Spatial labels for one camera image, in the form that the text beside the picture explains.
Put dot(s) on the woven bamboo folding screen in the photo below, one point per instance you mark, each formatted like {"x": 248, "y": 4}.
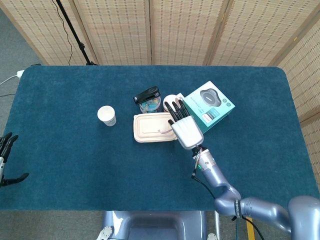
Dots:
{"x": 175, "y": 30}

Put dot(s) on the teal speaker product box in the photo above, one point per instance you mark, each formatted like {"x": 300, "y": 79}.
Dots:
{"x": 212, "y": 100}

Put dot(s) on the yellow floor tape strip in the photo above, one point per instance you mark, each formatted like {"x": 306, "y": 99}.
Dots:
{"x": 248, "y": 233}

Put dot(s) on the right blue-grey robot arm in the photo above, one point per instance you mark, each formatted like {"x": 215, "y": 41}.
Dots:
{"x": 217, "y": 175}

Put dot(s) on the beige lidded food container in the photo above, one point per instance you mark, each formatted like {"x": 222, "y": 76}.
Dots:
{"x": 147, "y": 127}

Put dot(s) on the clear jar with brown snacks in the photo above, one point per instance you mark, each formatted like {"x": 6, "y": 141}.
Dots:
{"x": 170, "y": 97}

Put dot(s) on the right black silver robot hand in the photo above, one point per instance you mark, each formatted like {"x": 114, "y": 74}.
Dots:
{"x": 187, "y": 131}

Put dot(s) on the blue-grey robot torso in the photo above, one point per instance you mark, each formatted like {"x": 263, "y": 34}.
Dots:
{"x": 155, "y": 225}

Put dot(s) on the blue table mat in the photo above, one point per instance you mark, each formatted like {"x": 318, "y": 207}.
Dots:
{"x": 75, "y": 162}

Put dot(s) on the metal table leg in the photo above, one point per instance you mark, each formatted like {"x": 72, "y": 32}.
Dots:
{"x": 217, "y": 222}

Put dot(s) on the black tripod stand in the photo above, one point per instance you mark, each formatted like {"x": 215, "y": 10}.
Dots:
{"x": 72, "y": 27}

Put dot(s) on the small pink wrapper scrap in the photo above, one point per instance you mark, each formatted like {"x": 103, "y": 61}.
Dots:
{"x": 163, "y": 132}

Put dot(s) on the clear jar with colourful clips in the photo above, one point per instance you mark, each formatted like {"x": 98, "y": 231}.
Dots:
{"x": 151, "y": 108}

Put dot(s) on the white paper cup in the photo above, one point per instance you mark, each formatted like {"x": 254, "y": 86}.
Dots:
{"x": 106, "y": 113}

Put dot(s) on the white power adapter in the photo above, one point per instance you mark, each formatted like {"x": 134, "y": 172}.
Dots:
{"x": 20, "y": 73}

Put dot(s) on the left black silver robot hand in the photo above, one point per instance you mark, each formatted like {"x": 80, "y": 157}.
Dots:
{"x": 2, "y": 150}

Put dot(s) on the small white card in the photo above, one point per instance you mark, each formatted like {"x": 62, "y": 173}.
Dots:
{"x": 180, "y": 95}

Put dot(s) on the black stapler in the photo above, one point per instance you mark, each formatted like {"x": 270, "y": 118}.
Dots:
{"x": 146, "y": 95}

